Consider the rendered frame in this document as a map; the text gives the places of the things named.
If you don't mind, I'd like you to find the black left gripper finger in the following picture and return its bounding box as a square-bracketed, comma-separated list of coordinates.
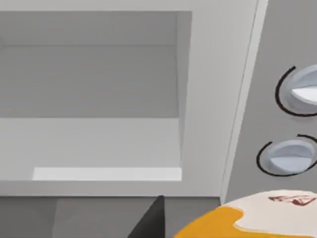
[127, 195, 165, 238]

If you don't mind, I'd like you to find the small grey microwave knob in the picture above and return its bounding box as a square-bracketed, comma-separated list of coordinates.
[263, 139, 317, 174]

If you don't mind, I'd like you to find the pale microwave oven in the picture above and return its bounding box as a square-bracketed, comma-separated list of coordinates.
[0, 0, 317, 205]

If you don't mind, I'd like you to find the white and orange bottle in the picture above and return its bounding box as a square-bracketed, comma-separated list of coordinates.
[174, 189, 317, 238]

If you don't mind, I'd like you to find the large grey microwave knob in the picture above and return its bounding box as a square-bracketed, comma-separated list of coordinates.
[283, 64, 317, 112]

